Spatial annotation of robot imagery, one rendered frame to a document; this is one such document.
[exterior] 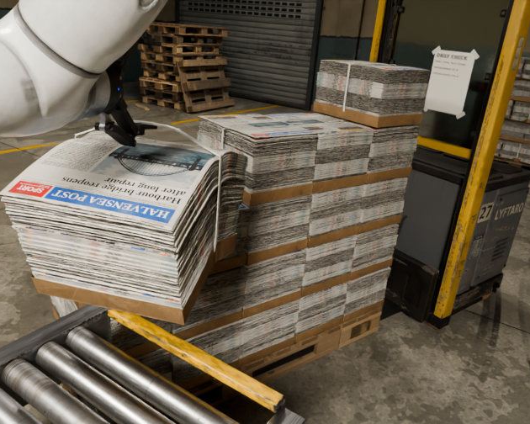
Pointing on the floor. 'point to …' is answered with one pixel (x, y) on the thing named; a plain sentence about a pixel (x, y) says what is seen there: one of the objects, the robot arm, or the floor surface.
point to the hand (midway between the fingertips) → (149, 83)
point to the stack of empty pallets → (163, 87)
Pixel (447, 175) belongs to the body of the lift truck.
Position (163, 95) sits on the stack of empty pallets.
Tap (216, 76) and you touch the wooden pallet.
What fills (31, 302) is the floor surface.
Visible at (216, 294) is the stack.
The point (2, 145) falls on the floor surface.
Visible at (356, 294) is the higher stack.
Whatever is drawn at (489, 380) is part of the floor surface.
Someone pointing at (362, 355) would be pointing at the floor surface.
